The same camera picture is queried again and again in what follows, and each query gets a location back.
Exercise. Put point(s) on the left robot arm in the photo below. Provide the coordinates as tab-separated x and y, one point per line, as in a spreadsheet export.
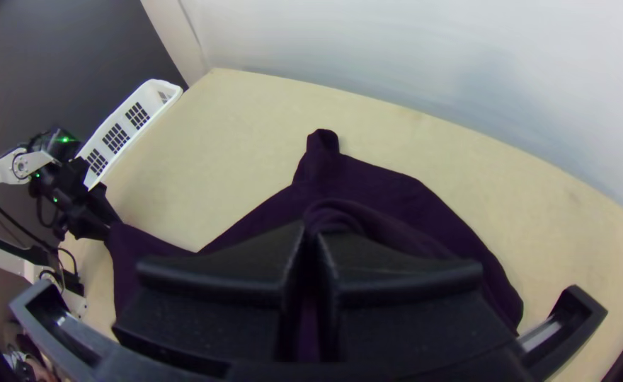
3	170

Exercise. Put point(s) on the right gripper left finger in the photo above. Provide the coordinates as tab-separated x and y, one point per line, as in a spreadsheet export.
210	308

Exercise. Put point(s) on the dark t-shirt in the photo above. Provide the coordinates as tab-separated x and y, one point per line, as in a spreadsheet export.
375	185

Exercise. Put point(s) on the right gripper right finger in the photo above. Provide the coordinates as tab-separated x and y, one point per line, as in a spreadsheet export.
407	313

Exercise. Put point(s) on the white laundry basket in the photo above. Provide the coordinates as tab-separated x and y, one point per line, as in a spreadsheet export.
125	127

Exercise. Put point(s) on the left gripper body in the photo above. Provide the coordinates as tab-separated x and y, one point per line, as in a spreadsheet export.
83	207

